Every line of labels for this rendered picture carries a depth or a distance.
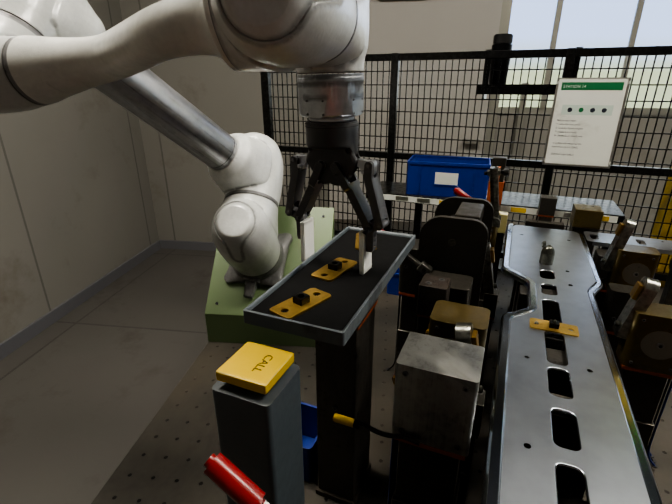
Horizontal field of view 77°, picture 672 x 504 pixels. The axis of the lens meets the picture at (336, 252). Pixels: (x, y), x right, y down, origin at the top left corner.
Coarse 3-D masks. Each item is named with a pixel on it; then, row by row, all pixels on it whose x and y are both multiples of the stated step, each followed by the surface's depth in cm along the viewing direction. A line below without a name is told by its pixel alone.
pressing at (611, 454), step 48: (528, 240) 125; (576, 240) 125; (528, 288) 95; (576, 288) 95; (528, 336) 77; (528, 384) 65; (576, 384) 65; (528, 432) 56; (624, 432) 56; (528, 480) 49; (624, 480) 49
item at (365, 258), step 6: (360, 234) 61; (360, 240) 62; (360, 246) 62; (360, 252) 62; (366, 252) 63; (360, 258) 63; (366, 258) 63; (360, 264) 63; (366, 264) 64; (360, 270) 63; (366, 270) 64
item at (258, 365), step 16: (240, 352) 45; (256, 352) 45; (272, 352) 45; (288, 352) 45; (224, 368) 43; (240, 368) 43; (256, 368) 43; (272, 368) 43; (240, 384) 42; (256, 384) 41; (272, 384) 42
